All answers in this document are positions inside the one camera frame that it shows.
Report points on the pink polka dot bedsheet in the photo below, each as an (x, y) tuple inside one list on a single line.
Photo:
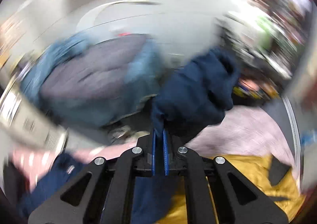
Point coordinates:
[(244, 131)]

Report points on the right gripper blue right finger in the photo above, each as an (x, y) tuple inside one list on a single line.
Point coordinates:
[(215, 191)]

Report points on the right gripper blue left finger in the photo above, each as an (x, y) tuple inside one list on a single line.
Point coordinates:
[(120, 190)]

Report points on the navy blue padded jacket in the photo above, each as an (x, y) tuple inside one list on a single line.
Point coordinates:
[(194, 97)]

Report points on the golden yellow pillow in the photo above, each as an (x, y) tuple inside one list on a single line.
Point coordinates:
[(285, 194)]

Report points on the white floor lamp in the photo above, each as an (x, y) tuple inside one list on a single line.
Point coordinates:
[(89, 18)]

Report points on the white medical machine with screen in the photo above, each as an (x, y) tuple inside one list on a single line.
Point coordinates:
[(27, 124)]

